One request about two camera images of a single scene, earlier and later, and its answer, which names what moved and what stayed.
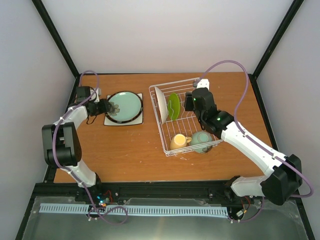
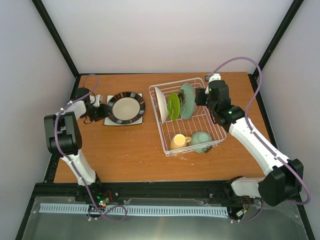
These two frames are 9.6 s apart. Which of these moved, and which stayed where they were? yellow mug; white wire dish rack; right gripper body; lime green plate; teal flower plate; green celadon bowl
Moved: right gripper body; teal flower plate
Stayed: white wire dish rack; yellow mug; green celadon bowl; lime green plate
